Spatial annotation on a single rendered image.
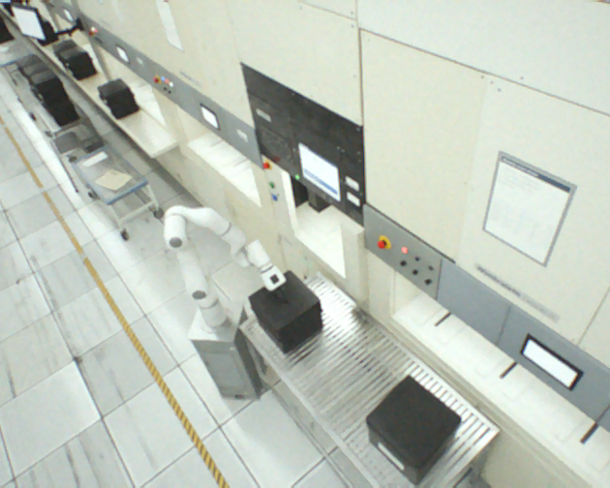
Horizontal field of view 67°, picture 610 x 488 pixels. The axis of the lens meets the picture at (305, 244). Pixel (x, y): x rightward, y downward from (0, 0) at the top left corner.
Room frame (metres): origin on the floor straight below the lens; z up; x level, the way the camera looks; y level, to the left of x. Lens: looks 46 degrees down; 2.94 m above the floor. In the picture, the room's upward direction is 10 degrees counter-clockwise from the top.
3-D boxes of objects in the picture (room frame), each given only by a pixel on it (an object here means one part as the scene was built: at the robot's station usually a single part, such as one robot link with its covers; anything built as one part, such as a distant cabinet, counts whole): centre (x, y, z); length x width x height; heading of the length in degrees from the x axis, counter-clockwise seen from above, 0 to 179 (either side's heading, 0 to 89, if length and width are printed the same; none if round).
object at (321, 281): (1.16, -0.13, 0.38); 1.30 x 0.60 x 0.76; 31
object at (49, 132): (5.28, 2.58, 0.24); 0.94 x 0.53 x 0.48; 30
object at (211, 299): (1.67, 0.59, 1.07); 0.19 x 0.12 x 0.24; 4
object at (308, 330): (1.51, 0.16, 0.85); 0.28 x 0.28 x 0.17; 30
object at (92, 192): (3.83, 1.73, 0.24); 0.97 x 0.52 x 0.48; 33
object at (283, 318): (1.50, 0.16, 0.98); 0.29 x 0.29 x 0.13; 30
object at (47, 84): (5.01, 2.42, 0.85); 0.30 x 0.28 x 0.26; 30
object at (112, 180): (3.66, 1.66, 0.47); 0.31 x 0.23 x 0.02; 52
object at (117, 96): (4.28, 1.52, 0.93); 0.30 x 0.28 x 0.26; 28
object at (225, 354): (1.64, 0.59, 0.38); 0.28 x 0.28 x 0.76; 76
